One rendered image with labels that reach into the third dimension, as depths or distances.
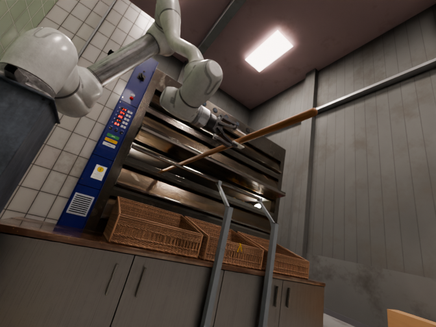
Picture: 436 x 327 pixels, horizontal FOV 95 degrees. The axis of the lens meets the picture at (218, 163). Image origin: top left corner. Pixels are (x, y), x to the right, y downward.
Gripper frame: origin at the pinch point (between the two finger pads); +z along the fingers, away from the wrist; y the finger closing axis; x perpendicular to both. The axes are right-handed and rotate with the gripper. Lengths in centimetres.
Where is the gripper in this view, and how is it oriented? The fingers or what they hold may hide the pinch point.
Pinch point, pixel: (239, 139)
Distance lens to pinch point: 100.7
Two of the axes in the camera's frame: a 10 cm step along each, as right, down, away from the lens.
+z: 7.9, 3.8, 4.7
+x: 5.6, -1.7, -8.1
